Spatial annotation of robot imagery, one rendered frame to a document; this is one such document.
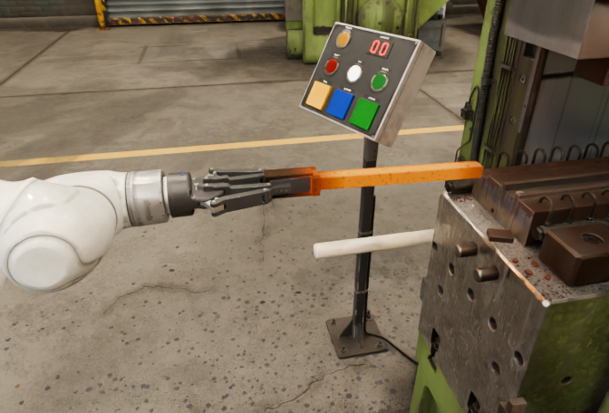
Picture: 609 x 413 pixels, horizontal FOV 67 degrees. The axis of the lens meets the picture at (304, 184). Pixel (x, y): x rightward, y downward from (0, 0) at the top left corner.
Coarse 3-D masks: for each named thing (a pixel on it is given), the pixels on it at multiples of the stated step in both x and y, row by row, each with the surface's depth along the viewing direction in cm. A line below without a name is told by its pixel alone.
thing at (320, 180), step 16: (272, 176) 77; (288, 176) 78; (320, 176) 80; (336, 176) 80; (352, 176) 80; (368, 176) 81; (384, 176) 81; (400, 176) 82; (416, 176) 83; (432, 176) 84; (448, 176) 84; (464, 176) 85; (480, 176) 86; (320, 192) 79
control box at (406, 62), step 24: (336, 24) 140; (336, 48) 138; (360, 48) 131; (408, 48) 119; (336, 72) 136; (360, 72) 129; (384, 72) 123; (408, 72) 119; (360, 96) 128; (384, 96) 122; (408, 96) 122; (336, 120) 132; (384, 120) 121; (384, 144) 124
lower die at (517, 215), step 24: (504, 168) 103; (528, 168) 103; (552, 168) 100; (576, 168) 100; (600, 168) 100; (480, 192) 101; (504, 192) 93; (528, 192) 89; (552, 192) 90; (576, 192) 91; (600, 192) 91; (504, 216) 94; (528, 216) 86; (552, 216) 86; (576, 216) 87; (600, 216) 89; (528, 240) 88
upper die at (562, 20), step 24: (528, 0) 80; (552, 0) 75; (576, 0) 70; (600, 0) 67; (528, 24) 81; (552, 24) 76; (576, 24) 71; (600, 24) 69; (552, 48) 76; (576, 48) 71; (600, 48) 71
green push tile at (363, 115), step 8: (360, 104) 126; (368, 104) 124; (376, 104) 122; (360, 112) 126; (368, 112) 124; (376, 112) 122; (352, 120) 127; (360, 120) 125; (368, 120) 123; (368, 128) 123
